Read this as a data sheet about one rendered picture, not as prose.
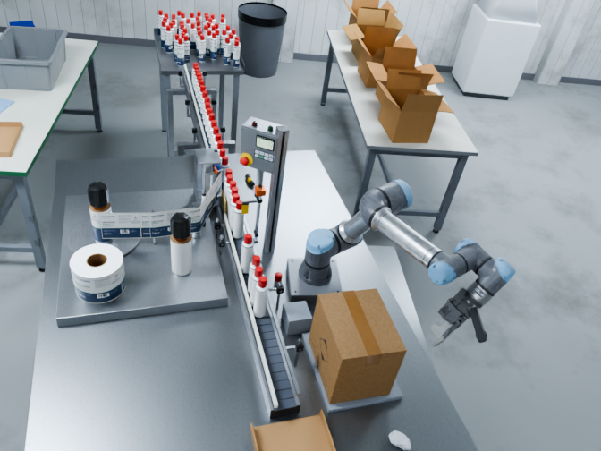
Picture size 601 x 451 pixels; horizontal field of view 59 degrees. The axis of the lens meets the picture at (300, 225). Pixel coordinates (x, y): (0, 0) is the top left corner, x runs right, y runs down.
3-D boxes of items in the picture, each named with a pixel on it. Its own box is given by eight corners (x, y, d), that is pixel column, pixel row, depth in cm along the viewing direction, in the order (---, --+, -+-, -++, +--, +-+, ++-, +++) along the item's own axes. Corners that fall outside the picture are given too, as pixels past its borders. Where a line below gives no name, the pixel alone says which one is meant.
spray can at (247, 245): (239, 267, 239) (241, 232, 227) (249, 265, 241) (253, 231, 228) (241, 275, 236) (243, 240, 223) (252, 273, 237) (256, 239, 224)
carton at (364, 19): (336, 47, 493) (342, 6, 470) (381, 49, 502) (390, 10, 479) (348, 67, 459) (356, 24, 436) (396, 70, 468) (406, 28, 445)
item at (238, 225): (231, 233, 257) (232, 199, 244) (241, 232, 258) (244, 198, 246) (232, 240, 253) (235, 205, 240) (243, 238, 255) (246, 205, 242)
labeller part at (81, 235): (69, 219, 250) (69, 217, 249) (138, 215, 258) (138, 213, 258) (66, 265, 227) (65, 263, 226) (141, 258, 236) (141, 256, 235)
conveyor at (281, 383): (207, 162, 308) (207, 157, 306) (221, 161, 311) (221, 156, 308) (273, 416, 189) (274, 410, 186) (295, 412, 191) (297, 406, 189)
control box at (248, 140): (247, 154, 238) (249, 115, 226) (283, 165, 235) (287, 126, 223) (238, 165, 230) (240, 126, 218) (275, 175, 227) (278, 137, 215)
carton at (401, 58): (358, 89, 426) (367, 44, 403) (420, 94, 435) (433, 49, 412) (369, 116, 392) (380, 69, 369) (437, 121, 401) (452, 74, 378)
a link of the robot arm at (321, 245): (298, 254, 236) (301, 232, 227) (322, 244, 242) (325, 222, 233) (315, 271, 229) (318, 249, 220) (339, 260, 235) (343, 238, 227)
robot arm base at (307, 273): (296, 262, 246) (298, 247, 239) (327, 260, 249) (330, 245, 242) (301, 286, 235) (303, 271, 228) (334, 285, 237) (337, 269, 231)
